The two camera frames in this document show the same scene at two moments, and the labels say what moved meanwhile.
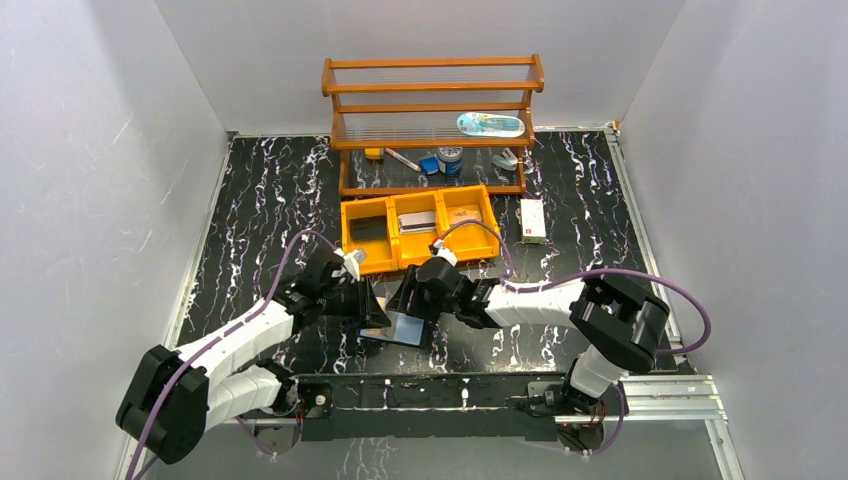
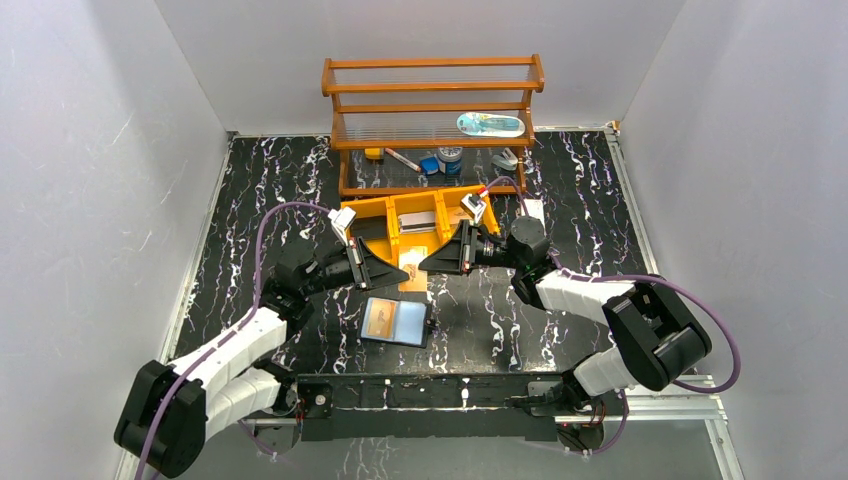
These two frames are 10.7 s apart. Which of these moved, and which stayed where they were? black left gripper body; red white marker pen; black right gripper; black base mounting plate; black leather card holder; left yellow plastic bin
Moved: black left gripper body; black right gripper
Stayed: black leather card holder; left yellow plastic bin; red white marker pen; black base mounting plate
